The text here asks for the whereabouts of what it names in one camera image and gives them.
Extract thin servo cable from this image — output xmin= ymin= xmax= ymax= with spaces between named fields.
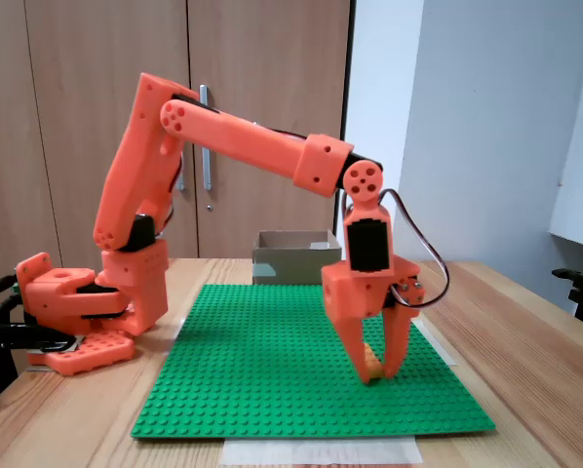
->
xmin=378 ymin=188 xmax=450 ymax=309

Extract black table clamp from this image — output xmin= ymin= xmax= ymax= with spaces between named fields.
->
xmin=0 ymin=321 xmax=81 ymax=409

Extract green lego baseplate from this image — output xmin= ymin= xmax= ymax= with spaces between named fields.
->
xmin=130 ymin=283 xmax=496 ymax=441

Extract wooden cabinet door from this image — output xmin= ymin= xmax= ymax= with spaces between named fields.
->
xmin=186 ymin=0 xmax=355 ymax=260
xmin=0 ymin=0 xmax=63 ymax=293
xmin=23 ymin=0 xmax=199 ymax=259

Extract black cable loop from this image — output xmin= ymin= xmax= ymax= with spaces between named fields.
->
xmin=0 ymin=293 xmax=29 ymax=327

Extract yellow lego block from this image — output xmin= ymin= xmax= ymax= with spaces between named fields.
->
xmin=363 ymin=342 xmax=385 ymax=380

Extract translucent masking tape strip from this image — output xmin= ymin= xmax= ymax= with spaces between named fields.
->
xmin=417 ymin=319 xmax=459 ymax=367
xmin=163 ymin=316 xmax=188 ymax=360
xmin=220 ymin=435 xmax=424 ymax=467

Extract open cardboard box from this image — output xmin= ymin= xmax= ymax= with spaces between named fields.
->
xmin=251 ymin=229 xmax=344 ymax=287

